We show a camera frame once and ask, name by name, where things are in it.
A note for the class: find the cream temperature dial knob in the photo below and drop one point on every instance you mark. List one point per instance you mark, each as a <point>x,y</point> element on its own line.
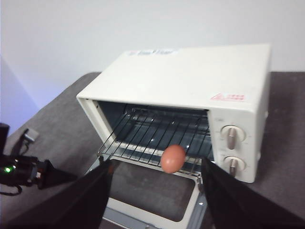
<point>231,139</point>

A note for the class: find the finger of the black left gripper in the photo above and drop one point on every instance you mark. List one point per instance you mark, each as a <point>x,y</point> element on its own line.
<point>51,180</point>
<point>52,170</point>

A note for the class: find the glass-windowed oven door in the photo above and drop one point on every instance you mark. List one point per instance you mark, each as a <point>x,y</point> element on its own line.
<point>152,186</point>

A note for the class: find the cream Toshiba toaster oven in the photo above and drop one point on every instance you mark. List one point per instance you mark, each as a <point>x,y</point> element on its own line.
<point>178,78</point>

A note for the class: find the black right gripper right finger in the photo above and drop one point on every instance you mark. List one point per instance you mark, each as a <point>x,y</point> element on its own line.
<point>238,205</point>

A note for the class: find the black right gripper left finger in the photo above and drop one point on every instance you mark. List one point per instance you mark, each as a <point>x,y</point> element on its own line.
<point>71,207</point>

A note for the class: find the red warning sticker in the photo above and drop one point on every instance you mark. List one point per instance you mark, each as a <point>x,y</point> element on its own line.
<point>228,97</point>

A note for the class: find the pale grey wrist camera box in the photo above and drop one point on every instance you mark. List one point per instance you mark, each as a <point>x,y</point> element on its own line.
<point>31,135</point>

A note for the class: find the cream timer dial knob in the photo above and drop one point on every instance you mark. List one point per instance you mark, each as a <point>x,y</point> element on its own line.
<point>233,165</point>

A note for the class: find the brown egg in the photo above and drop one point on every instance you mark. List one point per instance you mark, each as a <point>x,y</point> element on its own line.
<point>172,158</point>

